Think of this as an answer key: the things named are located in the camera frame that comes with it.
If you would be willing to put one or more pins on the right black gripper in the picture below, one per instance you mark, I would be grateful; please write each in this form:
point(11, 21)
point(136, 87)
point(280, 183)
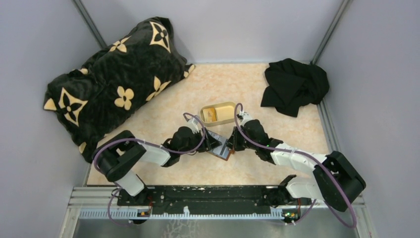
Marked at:
point(233, 141)

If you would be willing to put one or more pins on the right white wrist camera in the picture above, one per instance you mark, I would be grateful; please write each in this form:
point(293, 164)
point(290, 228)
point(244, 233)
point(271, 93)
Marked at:
point(243, 118)

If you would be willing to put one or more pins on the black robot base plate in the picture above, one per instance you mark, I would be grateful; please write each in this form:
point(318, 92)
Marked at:
point(211, 200)

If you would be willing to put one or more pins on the black floral plush pillow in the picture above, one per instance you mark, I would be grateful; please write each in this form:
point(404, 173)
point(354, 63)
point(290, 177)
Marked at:
point(111, 85)

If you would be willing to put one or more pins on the crumpled black cloth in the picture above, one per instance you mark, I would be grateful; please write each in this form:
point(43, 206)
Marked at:
point(292, 84)

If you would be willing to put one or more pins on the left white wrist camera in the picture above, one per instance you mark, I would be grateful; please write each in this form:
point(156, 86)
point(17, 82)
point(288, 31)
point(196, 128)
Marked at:
point(193, 124)

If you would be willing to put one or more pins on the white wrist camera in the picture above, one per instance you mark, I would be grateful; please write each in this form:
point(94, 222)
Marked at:
point(243, 118)
point(193, 124)

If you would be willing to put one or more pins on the brown leather card holder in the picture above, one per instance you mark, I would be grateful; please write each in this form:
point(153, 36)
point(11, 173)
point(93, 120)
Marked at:
point(221, 151)

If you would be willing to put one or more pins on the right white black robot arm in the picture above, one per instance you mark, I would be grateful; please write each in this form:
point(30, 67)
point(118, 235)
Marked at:
point(329, 177)

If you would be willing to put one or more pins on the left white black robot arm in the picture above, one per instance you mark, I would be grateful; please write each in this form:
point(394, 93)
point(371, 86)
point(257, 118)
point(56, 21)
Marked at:
point(116, 159)

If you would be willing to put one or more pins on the white toothed cable rail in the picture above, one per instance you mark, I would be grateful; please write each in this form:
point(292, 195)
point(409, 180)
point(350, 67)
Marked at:
point(128, 213)

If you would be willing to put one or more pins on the beige oval tray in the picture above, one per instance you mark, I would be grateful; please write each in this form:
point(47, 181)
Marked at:
point(225, 113)

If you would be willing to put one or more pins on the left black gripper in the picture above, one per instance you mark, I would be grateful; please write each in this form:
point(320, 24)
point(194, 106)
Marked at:
point(209, 144)

